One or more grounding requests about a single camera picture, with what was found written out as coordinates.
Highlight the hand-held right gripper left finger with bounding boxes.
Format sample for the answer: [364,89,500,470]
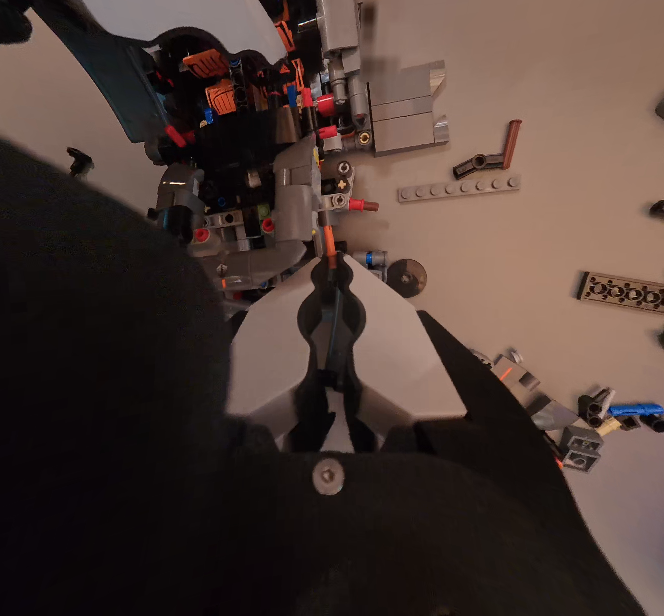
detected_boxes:
[225,257,325,445]

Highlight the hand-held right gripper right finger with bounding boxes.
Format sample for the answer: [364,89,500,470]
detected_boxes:
[340,254,468,448]

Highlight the grey lego car model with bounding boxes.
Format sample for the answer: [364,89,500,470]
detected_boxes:
[62,0,380,305]

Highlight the dark round lego disc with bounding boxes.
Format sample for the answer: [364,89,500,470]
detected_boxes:
[386,259,428,299]

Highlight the long grey lego plate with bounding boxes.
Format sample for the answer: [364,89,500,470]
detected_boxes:
[398,175,522,205]

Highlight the black curved lego piece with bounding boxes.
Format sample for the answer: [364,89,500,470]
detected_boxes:
[66,146,95,179]

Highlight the black lego connector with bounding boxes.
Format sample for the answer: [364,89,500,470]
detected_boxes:
[577,388,613,428]

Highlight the dark grey lego brick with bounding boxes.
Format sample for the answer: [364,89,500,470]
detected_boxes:
[560,447,600,473]
[563,425,606,454]

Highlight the black lego pin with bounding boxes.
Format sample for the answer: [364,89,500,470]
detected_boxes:
[452,151,507,181]

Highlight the blue lego liftarm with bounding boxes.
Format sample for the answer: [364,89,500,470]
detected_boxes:
[607,403,664,420]

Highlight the grey lego panel assembly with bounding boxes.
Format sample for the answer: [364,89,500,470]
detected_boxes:
[366,60,450,158]

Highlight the brown lego axle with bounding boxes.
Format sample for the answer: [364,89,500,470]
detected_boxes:
[500,119,523,171]

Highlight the grey connector with blue pin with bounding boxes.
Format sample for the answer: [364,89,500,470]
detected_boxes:
[353,250,389,282]

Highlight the grey panel with orange line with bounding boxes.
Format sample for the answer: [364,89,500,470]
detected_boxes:
[490,349,541,391]

